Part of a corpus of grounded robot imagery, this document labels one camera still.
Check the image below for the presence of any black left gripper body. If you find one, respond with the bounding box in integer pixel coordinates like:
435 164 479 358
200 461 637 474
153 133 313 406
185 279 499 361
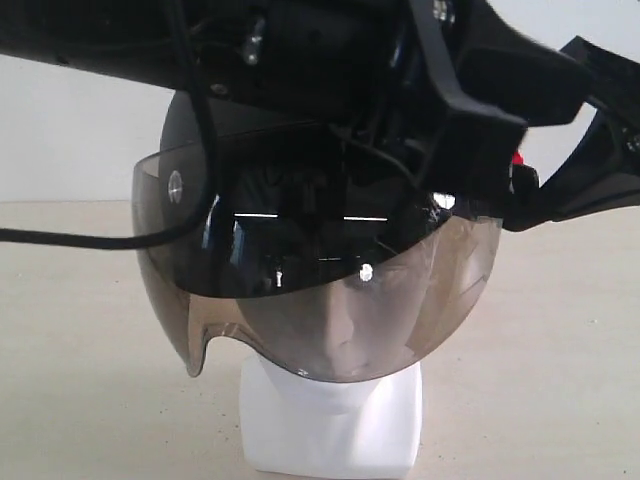
1 1 590 195

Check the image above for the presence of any white mannequin head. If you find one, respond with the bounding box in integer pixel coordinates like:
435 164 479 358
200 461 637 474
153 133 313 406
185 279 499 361
238 269 426 475

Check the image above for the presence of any black helmet with tinted visor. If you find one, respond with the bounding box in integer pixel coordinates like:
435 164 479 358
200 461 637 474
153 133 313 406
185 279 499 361
137 99 504 383

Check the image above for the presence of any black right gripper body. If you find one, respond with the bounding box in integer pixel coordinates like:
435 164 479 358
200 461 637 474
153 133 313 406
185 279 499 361
504 36 639 232

